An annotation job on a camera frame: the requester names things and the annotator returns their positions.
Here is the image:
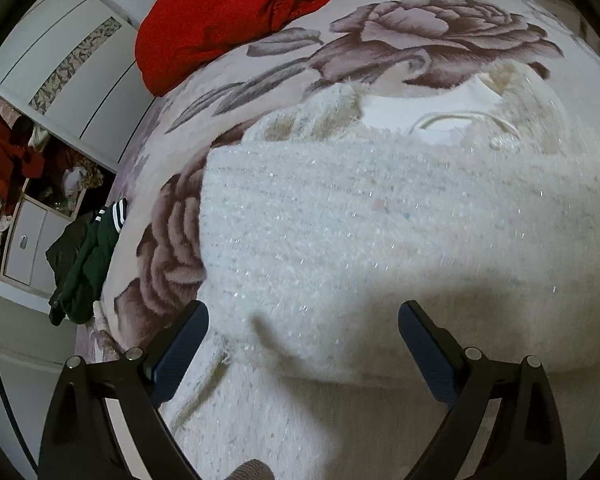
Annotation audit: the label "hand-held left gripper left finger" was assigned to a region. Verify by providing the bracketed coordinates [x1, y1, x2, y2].
[38, 300, 210, 480]

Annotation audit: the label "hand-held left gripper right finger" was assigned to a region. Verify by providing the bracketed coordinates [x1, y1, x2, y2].
[397, 300, 567, 480]

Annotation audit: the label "white fuzzy knit sweater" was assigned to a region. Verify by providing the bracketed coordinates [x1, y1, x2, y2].
[157, 62, 600, 480]

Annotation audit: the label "red hanging clothes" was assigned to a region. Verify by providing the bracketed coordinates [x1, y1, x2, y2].
[0, 105, 46, 206]

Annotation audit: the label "dark green striped-cuff jacket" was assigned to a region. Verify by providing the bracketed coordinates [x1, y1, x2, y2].
[48, 199, 129, 326]

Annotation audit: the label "black cloth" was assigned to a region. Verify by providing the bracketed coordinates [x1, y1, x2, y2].
[45, 210, 98, 291]

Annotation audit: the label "white drawer cabinet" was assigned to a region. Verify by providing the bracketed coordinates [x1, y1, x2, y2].
[0, 195, 88, 287]

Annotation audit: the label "white wardrobe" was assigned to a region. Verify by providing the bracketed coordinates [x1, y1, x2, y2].
[0, 0, 160, 173]

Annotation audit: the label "floral rose blanket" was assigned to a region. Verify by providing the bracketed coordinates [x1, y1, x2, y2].
[87, 0, 600, 366]

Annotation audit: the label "red knit garment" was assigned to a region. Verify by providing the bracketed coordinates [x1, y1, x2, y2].
[135, 0, 370, 97]

